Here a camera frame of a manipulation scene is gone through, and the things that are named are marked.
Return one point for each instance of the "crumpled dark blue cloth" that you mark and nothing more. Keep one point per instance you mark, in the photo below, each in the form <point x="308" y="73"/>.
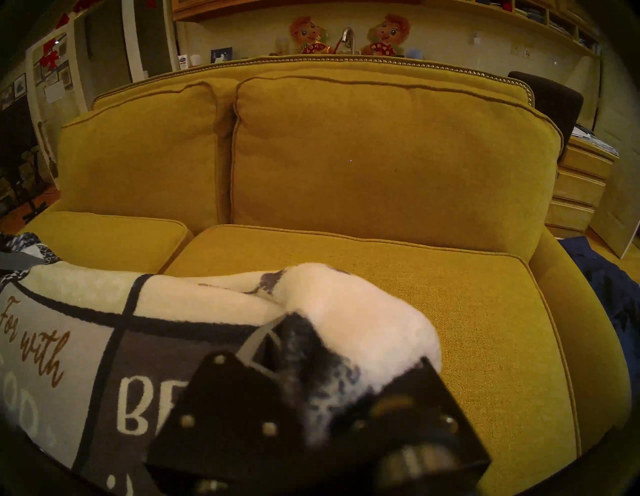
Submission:
<point x="610" y="300"/>

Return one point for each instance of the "white glass french door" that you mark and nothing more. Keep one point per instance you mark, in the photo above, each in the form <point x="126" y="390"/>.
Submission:
<point x="50" y="115"/>

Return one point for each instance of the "white paper sheet on door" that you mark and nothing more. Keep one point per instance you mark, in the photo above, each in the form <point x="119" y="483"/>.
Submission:
<point x="55" y="91"/>

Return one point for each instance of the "dark blue carton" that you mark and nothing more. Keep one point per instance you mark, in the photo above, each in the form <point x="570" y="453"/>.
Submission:
<point x="221" y="55"/>

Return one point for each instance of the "red paper door decoration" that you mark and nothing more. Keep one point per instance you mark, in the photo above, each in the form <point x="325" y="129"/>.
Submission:
<point x="50" y="54"/>

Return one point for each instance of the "wooden wall cabinets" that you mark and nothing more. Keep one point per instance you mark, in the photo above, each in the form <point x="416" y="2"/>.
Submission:
<point x="250" y="5"/>

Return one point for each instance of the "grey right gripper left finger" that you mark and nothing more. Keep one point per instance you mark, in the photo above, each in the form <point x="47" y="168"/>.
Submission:
<point x="225" y="425"/>

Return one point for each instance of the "black office chair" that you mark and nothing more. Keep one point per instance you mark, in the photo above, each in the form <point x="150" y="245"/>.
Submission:
<point x="550" y="105"/>

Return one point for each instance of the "yellow sofa seat cushion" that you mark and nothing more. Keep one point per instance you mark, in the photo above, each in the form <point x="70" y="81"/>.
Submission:
<point x="110" y="240"/>
<point x="450" y="320"/>

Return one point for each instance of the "wooden desk with drawers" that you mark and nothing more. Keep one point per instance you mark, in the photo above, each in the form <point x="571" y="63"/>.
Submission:
<point x="580" y="185"/>

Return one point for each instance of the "chrome sink faucet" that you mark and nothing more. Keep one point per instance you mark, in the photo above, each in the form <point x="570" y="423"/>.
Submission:
<point x="346" y="41"/>

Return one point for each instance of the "black television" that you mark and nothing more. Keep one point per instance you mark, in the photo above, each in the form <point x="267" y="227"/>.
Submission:
<point x="15" y="130"/>

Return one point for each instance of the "white narrow open door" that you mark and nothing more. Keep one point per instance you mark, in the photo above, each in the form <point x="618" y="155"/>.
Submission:
<point x="131" y="40"/>

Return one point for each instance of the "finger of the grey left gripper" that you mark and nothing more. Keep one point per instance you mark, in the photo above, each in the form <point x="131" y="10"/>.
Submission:
<point x="20" y="261"/>

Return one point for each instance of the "white lotion bottle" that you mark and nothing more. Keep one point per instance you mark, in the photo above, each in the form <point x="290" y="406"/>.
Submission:
<point x="183" y="62"/>

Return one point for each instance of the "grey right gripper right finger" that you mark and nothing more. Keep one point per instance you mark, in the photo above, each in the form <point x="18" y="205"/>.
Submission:
<point x="425" y="430"/>

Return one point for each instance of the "printed scripture fleece blanket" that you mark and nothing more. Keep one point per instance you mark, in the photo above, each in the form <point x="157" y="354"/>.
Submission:
<point x="350" y="310"/>

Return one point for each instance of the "stack of papers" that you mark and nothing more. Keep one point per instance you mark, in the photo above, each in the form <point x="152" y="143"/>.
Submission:
<point x="595" y="142"/>

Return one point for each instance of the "yellow loveseat sofa frame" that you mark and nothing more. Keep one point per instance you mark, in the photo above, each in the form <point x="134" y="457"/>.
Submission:
<point x="585" y="325"/>

